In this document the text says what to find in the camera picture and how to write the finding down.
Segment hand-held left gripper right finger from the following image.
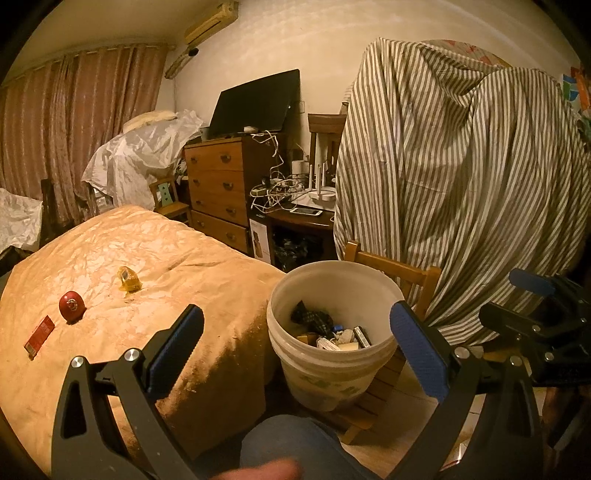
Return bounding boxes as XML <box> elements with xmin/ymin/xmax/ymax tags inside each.
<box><xmin>389</xmin><ymin>301</ymin><xmax>541</xmax><ymax>480</ymax></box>

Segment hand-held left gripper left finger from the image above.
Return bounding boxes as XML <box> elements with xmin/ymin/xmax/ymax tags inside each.
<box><xmin>51</xmin><ymin>304</ymin><xmax>205</xmax><ymax>480</ymax></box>

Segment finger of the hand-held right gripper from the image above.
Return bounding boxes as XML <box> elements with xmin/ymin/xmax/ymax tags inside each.
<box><xmin>509</xmin><ymin>269</ymin><xmax>591</xmax><ymax>315</ymax></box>
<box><xmin>479</xmin><ymin>302</ymin><xmax>580</xmax><ymax>366</ymax></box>

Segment white plastic bucket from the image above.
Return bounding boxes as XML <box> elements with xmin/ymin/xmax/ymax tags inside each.
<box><xmin>267</xmin><ymin>261</ymin><xmax>403</xmax><ymax>412</ymax></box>

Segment black plaid cloth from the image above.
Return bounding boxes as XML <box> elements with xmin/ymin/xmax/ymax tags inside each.
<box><xmin>291</xmin><ymin>300</ymin><xmax>338</xmax><ymax>335</ymax></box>

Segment person's left hand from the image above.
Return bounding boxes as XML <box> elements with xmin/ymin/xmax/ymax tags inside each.
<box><xmin>216</xmin><ymin>459</ymin><xmax>302</xmax><ymax>480</ymax></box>

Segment light wooden chair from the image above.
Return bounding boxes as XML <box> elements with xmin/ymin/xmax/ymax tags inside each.
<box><xmin>323</xmin><ymin>240</ymin><xmax>444</xmax><ymax>444</ymax></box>

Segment yellow plastic wrapper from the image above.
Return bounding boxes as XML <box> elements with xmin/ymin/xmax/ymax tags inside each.
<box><xmin>115</xmin><ymin>266</ymin><xmax>140</xmax><ymax>292</ymax></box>

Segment red apple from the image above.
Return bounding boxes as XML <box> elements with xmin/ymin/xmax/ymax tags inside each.
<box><xmin>58</xmin><ymin>290</ymin><xmax>85</xmax><ymax>324</ymax></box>

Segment striped cloth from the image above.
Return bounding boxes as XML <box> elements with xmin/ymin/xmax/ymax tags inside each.
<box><xmin>333</xmin><ymin>37</ymin><xmax>591</xmax><ymax>347</ymax></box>

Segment person's leg in jeans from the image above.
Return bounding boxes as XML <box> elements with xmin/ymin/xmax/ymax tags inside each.
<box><xmin>194</xmin><ymin>413</ymin><xmax>384</xmax><ymax>480</ymax></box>

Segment red rectangular box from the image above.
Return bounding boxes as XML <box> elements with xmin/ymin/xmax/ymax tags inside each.
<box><xmin>24</xmin><ymin>315</ymin><xmax>56</xmax><ymax>358</ymax></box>

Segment white picture box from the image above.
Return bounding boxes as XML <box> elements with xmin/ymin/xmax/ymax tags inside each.
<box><xmin>249</xmin><ymin>217</ymin><xmax>273</xmax><ymax>261</ymax></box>

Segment small wooden chair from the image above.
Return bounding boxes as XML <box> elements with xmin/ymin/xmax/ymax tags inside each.
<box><xmin>148</xmin><ymin>178</ymin><xmax>191</xmax><ymax>227</ymax></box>

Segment dark wooden desk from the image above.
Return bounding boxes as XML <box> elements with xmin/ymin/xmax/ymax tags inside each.
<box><xmin>265</xmin><ymin>203</ymin><xmax>338</xmax><ymax>273</ymax></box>

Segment wooden dresser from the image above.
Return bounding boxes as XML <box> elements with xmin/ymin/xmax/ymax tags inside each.
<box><xmin>184</xmin><ymin>136</ymin><xmax>278</xmax><ymax>254</ymax></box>

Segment white router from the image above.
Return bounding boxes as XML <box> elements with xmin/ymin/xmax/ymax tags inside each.
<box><xmin>307</xmin><ymin>159</ymin><xmax>338</xmax><ymax>202</ymax></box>

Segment white plastic cover sheet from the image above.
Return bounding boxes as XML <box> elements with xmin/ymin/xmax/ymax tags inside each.
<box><xmin>82</xmin><ymin>109</ymin><xmax>204</xmax><ymax>210</ymax></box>
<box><xmin>0</xmin><ymin>187</ymin><xmax>44</xmax><ymax>252</ymax></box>

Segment white pillow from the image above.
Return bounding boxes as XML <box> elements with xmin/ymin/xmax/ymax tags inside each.
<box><xmin>122</xmin><ymin>110</ymin><xmax>178</xmax><ymax>132</ymax></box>

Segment patterned pink cloth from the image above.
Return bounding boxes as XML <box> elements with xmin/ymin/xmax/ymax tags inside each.
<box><xmin>429</xmin><ymin>39</ymin><xmax>513</xmax><ymax>70</ymax></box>

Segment tall wooden chair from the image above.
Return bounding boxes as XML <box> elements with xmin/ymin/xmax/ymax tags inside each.
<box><xmin>308</xmin><ymin>113</ymin><xmax>347</xmax><ymax>185</ymax></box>

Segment black flat television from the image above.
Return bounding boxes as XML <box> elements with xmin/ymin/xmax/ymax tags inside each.
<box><xmin>209</xmin><ymin>69</ymin><xmax>301</xmax><ymax>138</ymax></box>

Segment brown curtain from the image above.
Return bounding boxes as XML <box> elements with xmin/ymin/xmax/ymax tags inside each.
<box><xmin>0</xmin><ymin>42</ymin><xmax>169</xmax><ymax>227</ymax></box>

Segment beige air conditioner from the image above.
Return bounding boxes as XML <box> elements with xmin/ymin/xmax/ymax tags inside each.
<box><xmin>184</xmin><ymin>1</ymin><xmax>240</xmax><ymax>43</ymax></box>

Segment tangled white cables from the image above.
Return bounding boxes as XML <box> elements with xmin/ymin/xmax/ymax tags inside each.
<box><xmin>249</xmin><ymin>130</ymin><xmax>305</xmax><ymax>213</ymax></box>

